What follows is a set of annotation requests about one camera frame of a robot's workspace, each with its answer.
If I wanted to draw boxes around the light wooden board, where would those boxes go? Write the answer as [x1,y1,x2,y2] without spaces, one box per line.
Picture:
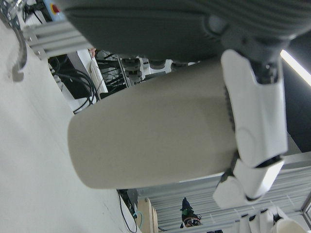
[137,198,158,233]

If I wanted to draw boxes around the dark hanging object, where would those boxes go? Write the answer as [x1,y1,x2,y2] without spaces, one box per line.
[179,197,202,229]

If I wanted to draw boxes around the beige paper cup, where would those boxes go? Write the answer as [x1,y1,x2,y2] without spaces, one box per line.
[67,62,240,190]

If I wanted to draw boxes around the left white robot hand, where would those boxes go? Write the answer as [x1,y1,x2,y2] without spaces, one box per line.
[63,0,311,210]

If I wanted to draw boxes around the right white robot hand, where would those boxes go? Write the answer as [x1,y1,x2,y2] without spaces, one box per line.
[239,205,285,233]

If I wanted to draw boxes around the ceiling light strip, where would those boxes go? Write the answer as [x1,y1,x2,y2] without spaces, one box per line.
[280,49,311,87]

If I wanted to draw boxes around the teal cable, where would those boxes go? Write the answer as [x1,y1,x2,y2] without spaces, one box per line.
[133,210,144,228]

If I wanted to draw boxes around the white paper cup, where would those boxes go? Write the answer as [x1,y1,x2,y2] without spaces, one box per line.
[271,217,311,233]

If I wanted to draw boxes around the white cabinet panel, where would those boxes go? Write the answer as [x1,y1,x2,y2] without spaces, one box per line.
[88,48,109,94]

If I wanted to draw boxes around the aluminium extrusion beam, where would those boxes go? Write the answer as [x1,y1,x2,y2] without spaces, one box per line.
[21,18,94,61]

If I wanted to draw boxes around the emergency stop button box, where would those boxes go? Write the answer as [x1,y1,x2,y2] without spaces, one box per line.
[43,0,67,23]

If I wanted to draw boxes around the tangled black cables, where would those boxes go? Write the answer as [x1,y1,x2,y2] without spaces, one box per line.
[48,55,101,115]

